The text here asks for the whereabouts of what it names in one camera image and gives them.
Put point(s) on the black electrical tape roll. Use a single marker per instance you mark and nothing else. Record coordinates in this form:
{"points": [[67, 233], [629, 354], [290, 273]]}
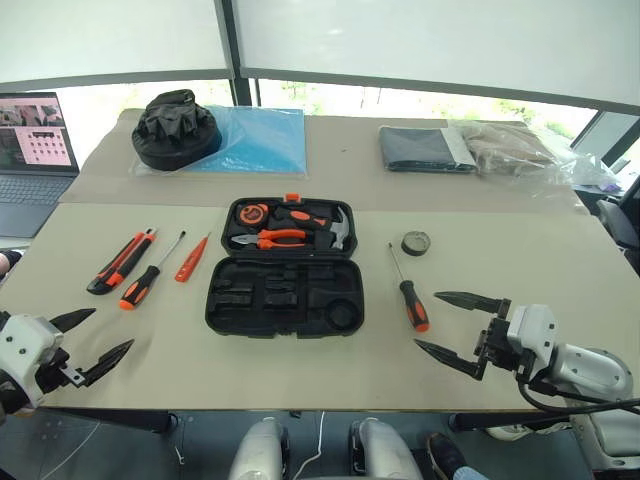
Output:
{"points": [[407, 245]]}

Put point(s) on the black office chair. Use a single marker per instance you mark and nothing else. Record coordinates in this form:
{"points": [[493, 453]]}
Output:
{"points": [[625, 220]]}

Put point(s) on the black round fabric bag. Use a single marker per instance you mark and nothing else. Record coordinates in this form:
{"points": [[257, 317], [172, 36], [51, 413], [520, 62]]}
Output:
{"points": [[175, 130]]}

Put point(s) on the silver robot leg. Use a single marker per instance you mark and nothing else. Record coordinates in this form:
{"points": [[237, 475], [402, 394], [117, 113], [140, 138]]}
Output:
{"points": [[260, 450], [385, 450]]}

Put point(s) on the person forearm dark sleeve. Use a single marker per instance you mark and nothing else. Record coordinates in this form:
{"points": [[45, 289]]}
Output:
{"points": [[11, 260]]}

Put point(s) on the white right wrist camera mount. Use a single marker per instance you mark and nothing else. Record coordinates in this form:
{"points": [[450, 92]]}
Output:
{"points": [[535, 330]]}

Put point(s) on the orange black tape measure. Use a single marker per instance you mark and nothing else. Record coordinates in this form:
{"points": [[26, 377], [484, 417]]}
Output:
{"points": [[252, 215]]}

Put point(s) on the orange black utility knife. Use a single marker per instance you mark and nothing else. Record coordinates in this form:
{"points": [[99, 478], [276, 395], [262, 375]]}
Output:
{"points": [[122, 260]]}

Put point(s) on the orange voltage tester pen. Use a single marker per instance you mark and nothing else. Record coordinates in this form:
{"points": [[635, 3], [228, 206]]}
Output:
{"points": [[191, 260]]}

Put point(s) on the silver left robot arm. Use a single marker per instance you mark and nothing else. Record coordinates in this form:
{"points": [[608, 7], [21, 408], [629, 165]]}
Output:
{"points": [[10, 396]]}

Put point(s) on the dark person shoe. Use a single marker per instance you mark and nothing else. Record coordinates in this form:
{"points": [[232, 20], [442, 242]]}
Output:
{"points": [[445, 452]]}

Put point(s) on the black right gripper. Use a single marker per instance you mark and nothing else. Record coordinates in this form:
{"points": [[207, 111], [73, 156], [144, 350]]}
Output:
{"points": [[497, 345]]}

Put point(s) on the grey open laptop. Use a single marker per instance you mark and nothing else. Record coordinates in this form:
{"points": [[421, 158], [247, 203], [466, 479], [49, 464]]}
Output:
{"points": [[30, 150]]}

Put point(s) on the blue jeans leg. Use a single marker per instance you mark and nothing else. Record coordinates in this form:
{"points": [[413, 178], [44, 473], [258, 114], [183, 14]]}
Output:
{"points": [[470, 474]]}

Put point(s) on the black plastic tool case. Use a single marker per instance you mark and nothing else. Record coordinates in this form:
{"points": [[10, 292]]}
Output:
{"points": [[280, 326]]}

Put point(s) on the silver right robot leg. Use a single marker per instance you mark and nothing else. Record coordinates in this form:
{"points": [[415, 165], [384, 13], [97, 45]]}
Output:
{"points": [[385, 450]]}

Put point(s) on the blue sheet in plastic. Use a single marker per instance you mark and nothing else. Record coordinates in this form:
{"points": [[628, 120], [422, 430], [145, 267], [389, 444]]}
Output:
{"points": [[265, 140]]}

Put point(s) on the black orange claw hammer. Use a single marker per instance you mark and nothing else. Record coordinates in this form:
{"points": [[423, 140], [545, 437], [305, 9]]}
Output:
{"points": [[320, 222]]}

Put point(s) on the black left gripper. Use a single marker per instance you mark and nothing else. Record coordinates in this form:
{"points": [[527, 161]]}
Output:
{"points": [[52, 370]]}

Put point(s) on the clear plastic bag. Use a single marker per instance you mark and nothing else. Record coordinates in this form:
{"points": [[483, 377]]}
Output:
{"points": [[510, 145]]}

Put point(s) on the dark grey folded cloth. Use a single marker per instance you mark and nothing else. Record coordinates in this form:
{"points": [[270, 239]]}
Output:
{"points": [[420, 147]]}

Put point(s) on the silver left robot leg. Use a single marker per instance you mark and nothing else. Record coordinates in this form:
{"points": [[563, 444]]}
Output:
{"points": [[260, 450]]}

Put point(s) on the orange black screwdriver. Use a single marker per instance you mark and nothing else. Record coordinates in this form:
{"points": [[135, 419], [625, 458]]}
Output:
{"points": [[414, 307], [140, 287]]}

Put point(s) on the dark window frame post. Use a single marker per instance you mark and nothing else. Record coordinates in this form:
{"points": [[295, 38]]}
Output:
{"points": [[232, 50]]}

